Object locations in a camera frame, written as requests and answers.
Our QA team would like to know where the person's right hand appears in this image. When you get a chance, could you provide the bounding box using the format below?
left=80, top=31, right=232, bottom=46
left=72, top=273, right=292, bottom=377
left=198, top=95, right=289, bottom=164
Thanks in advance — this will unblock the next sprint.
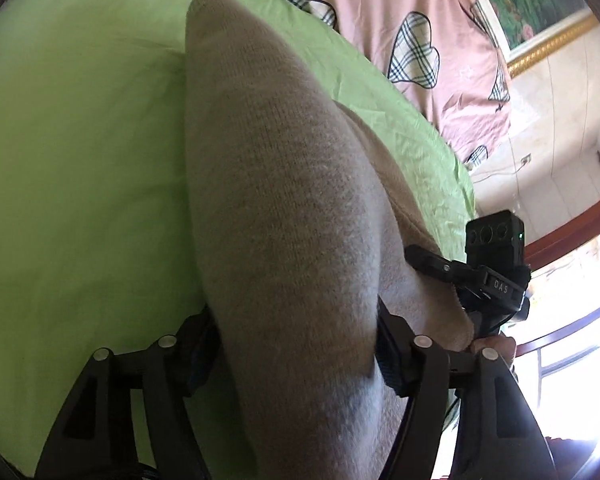
left=470, top=335, right=518, bottom=366

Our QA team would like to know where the beige knitted sweater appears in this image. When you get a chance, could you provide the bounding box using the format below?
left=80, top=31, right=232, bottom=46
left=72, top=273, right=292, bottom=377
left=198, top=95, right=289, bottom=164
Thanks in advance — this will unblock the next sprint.
left=182, top=0, right=478, bottom=480

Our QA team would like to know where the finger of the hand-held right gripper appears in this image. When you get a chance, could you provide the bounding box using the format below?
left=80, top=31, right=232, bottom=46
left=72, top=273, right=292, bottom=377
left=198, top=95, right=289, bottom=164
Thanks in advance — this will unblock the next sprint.
left=404, top=244, right=486, bottom=286

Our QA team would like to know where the brown wooden window frame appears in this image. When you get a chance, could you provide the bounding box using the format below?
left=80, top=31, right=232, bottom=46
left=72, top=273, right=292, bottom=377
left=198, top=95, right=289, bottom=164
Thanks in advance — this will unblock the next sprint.
left=510, top=192, right=600, bottom=480

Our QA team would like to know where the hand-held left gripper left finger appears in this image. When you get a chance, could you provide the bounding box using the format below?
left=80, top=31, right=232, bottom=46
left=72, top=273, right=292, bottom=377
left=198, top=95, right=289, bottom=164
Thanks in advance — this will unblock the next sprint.
left=32, top=310, right=221, bottom=480

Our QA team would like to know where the gold framed painting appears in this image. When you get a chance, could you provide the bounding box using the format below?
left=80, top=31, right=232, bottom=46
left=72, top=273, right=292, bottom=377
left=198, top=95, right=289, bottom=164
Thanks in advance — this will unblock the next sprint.
left=455, top=0, right=600, bottom=81

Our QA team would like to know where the white wall cable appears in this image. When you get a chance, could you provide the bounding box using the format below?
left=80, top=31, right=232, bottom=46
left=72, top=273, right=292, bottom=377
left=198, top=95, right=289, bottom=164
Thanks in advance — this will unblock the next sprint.
left=470, top=160, right=528, bottom=181

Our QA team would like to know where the green bed sheet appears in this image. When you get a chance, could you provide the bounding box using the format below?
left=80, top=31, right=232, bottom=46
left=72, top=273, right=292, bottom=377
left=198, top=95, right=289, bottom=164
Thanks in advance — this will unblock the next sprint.
left=0, top=0, right=476, bottom=478

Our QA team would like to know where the pink quilt with plaid hearts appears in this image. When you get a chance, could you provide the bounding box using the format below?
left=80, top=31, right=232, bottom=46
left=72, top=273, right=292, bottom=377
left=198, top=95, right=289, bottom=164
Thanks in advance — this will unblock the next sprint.
left=207, top=0, right=513, bottom=166

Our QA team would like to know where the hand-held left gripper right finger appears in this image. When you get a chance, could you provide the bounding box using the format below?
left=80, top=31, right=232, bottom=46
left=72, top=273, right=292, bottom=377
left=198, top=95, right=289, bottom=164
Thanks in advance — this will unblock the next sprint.
left=375, top=297, right=556, bottom=480

